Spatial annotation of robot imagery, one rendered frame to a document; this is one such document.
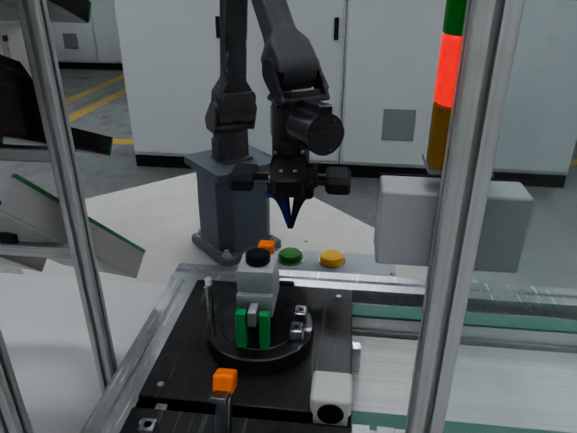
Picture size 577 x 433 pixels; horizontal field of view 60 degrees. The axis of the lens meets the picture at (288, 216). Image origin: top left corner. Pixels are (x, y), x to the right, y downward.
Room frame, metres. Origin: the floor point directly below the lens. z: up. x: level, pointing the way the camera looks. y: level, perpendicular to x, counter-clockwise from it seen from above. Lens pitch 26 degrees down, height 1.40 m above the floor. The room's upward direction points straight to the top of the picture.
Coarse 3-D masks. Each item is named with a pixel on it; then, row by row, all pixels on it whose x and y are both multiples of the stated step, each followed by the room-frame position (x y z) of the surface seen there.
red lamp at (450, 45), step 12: (444, 36) 0.39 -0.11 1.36; (456, 36) 0.38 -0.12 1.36; (444, 48) 0.38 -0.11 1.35; (456, 48) 0.37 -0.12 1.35; (444, 60) 0.38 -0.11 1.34; (456, 60) 0.37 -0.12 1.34; (444, 72) 0.38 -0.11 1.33; (456, 72) 0.37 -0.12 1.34; (444, 84) 0.38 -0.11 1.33; (444, 96) 0.38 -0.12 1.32
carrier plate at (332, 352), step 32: (224, 288) 0.64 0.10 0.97; (288, 288) 0.64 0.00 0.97; (320, 288) 0.64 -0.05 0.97; (192, 320) 0.56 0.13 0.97; (320, 320) 0.56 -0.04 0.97; (192, 352) 0.49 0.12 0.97; (320, 352) 0.49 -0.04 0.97; (160, 384) 0.44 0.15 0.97; (192, 384) 0.44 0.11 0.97; (256, 384) 0.44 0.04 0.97; (288, 384) 0.44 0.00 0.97; (256, 416) 0.41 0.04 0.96; (288, 416) 0.40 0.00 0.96
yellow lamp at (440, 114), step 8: (432, 112) 0.39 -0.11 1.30; (440, 112) 0.38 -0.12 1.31; (448, 112) 0.37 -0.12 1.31; (432, 120) 0.39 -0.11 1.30; (440, 120) 0.38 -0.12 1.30; (448, 120) 0.37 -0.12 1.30; (432, 128) 0.38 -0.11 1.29; (440, 128) 0.37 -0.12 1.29; (432, 136) 0.38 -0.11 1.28; (440, 136) 0.37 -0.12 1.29; (432, 144) 0.38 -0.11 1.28; (440, 144) 0.37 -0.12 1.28; (432, 152) 0.38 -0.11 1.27; (440, 152) 0.37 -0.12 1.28; (432, 160) 0.38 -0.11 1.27; (440, 160) 0.37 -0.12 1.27; (440, 168) 0.37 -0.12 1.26
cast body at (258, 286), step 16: (256, 256) 0.52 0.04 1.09; (272, 256) 0.54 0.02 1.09; (240, 272) 0.50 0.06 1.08; (256, 272) 0.50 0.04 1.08; (272, 272) 0.50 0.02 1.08; (240, 288) 0.50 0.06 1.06; (256, 288) 0.50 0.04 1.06; (272, 288) 0.50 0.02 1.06; (240, 304) 0.50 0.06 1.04; (256, 304) 0.49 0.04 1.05; (272, 304) 0.49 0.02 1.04; (256, 320) 0.48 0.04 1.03
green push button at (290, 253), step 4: (284, 248) 0.75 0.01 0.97; (288, 248) 0.75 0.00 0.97; (292, 248) 0.75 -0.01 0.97; (296, 248) 0.75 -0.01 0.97; (280, 252) 0.74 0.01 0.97; (284, 252) 0.74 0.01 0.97; (288, 252) 0.74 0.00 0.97; (292, 252) 0.74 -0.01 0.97; (296, 252) 0.74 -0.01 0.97; (300, 252) 0.74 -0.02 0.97; (280, 256) 0.73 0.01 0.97; (284, 256) 0.73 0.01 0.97; (288, 256) 0.73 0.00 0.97; (292, 256) 0.73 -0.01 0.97; (296, 256) 0.73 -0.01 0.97; (300, 256) 0.73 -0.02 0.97; (280, 260) 0.73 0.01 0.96; (284, 260) 0.72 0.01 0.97; (288, 260) 0.72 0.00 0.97; (292, 260) 0.72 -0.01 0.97; (296, 260) 0.72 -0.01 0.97; (300, 260) 0.73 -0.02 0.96
